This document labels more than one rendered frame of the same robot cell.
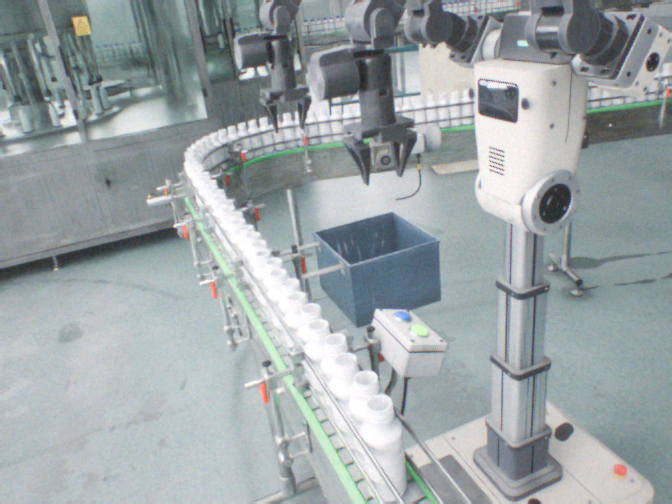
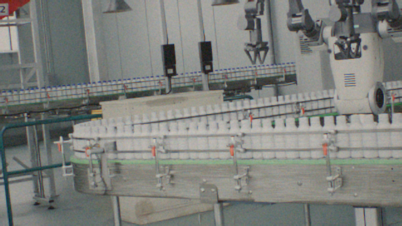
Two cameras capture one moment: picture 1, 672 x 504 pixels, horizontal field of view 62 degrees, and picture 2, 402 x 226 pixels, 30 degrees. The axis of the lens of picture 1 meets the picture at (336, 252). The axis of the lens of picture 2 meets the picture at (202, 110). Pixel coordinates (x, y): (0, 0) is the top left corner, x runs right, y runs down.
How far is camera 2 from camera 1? 2.54 m
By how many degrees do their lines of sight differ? 37
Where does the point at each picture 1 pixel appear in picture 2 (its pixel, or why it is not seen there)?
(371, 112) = (349, 27)
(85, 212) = not seen: outside the picture
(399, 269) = not seen: hidden behind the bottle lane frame
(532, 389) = (381, 216)
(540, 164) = (373, 76)
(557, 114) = (376, 53)
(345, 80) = (345, 14)
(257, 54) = (252, 22)
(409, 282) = not seen: hidden behind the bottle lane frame
